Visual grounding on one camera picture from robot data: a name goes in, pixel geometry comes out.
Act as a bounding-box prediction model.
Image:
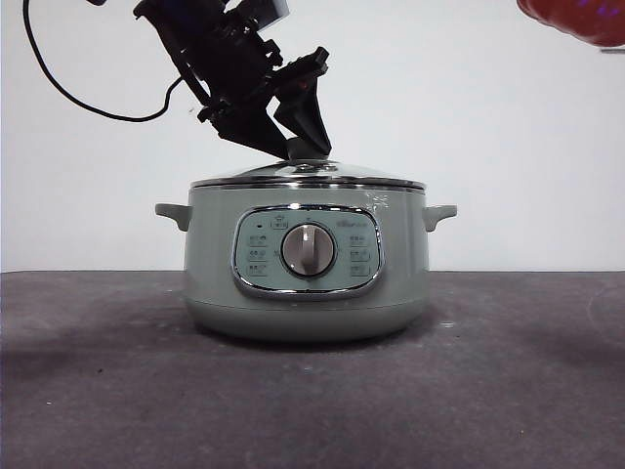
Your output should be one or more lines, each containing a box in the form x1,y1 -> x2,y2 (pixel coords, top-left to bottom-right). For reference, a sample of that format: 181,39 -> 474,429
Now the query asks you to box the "glass lid with green knob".
189,139 -> 425,192

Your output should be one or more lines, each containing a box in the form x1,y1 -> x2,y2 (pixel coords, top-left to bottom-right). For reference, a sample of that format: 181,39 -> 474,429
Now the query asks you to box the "orange toy pumpkin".
516,0 -> 625,49

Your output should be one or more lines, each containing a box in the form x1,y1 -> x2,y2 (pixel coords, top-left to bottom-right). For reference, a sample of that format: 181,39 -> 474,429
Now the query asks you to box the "pale green electric pot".
154,187 -> 459,343

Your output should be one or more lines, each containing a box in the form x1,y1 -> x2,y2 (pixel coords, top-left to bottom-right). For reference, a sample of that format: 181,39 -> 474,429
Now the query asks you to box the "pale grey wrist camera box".
262,0 -> 290,28

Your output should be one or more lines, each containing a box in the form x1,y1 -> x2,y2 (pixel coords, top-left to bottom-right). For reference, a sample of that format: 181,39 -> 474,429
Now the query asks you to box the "black cable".
21,0 -> 185,123

